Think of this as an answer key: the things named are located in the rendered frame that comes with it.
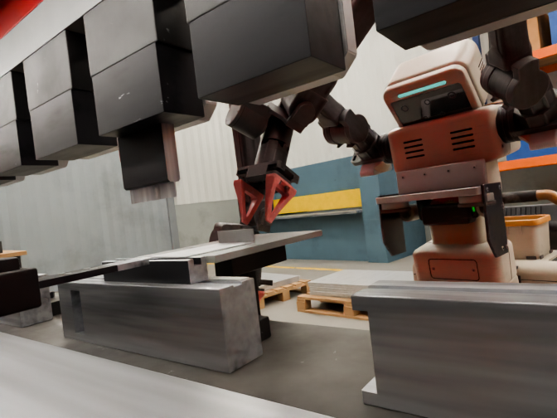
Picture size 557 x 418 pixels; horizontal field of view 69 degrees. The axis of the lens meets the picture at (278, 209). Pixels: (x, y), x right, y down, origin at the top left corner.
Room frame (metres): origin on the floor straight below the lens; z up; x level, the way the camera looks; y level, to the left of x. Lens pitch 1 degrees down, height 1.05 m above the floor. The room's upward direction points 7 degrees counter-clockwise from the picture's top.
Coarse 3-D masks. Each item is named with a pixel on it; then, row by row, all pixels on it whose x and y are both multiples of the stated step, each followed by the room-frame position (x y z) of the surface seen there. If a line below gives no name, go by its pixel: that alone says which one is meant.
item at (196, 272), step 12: (156, 264) 0.53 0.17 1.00; (168, 264) 0.52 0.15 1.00; (180, 264) 0.50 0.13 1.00; (192, 264) 0.50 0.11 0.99; (204, 264) 0.52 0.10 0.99; (108, 276) 0.61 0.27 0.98; (120, 276) 0.59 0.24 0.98; (132, 276) 0.57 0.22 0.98; (144, 276) 0.55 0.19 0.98; (156, 276) 0.54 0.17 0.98; (168, 276) 0.52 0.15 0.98; (180, 276) 0.51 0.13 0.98; (192, 276) 0.50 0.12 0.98; (204, 276) 0.51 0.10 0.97
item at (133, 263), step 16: (0, 272) 0.37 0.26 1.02; (16, 272) 0.37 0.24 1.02; (32, 272) 0.38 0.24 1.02; (80, 272) 0.46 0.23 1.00; (96, 272) 0.47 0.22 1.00; (112, 272) 0.49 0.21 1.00; (0, 288) 0.36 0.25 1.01; (16, 288) 0.37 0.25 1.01; (32, 288) 0.38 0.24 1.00; (0, 304) 0.36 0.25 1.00; (16, 304) 0.37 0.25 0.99; (32, 304) 0.38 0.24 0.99
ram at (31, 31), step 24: (0, 0) 0.71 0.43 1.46; (24, 0) 0.65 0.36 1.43; (48, 0) 0.60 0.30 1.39; (72, 0) 0.56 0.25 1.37; (96, 0) 0.53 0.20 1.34; (0, 24) 0.71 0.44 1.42; (24, 24) 0.66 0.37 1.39; (48, 24) 0.61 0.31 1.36; (72, 24) 0.57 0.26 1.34; (0, 48) 0.72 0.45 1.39; (24, 48) 0.66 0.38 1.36; (0, 72) 0.73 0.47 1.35
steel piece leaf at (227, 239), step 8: (224, 232) 0.66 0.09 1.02; (232, 232) 0.65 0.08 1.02; (240, 232) 0.64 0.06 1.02; (248, 232) 0.63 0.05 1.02; (224, 240) 0.67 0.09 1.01; (232, 240) 0.65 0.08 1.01; (240, 240) 0.64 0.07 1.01; (248, 240) 0.63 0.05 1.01; (192, 248) 0.63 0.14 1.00; (200, 248) 0.62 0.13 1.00; (208, 248) 0.60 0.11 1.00; (216, 248) 0.58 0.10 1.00; (224, 248) 0.57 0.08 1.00
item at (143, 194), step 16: (160, 128) 0.52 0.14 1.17; (128, 144) 0.56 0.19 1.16; (144, 144) 0.54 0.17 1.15; (160, 144) 0.52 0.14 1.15; (176, 144) 0.53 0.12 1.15; (128, 160) 0.56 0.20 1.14; (144, 160) 0.54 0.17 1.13; (160, 160) 0.52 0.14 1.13; (176, 160) 0.53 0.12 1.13; (128, 176) 0.57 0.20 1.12; (144, 176) 0.54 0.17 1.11; (160, 176) 0.52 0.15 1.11; (176, 176) 0.53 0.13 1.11; (144, 192) 0.56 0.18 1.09; (160, 192) 0.54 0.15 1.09; (176, 192) 0.52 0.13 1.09
